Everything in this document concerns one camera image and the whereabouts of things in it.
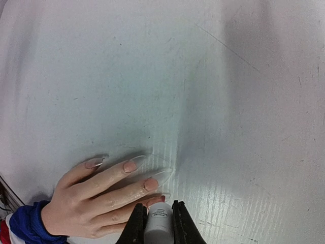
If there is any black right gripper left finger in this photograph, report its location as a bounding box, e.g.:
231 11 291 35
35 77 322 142
116 203 147 244

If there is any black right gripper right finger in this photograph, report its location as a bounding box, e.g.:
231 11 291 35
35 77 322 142
172 200 206 244

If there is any grey nail polish cap brush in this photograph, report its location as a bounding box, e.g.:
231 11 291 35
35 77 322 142
144 202 174 244

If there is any mannequin hand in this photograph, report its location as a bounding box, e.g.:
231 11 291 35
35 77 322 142
41 156 172 238

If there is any red white blue sleeve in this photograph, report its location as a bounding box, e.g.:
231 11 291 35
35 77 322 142
1 200 68 244

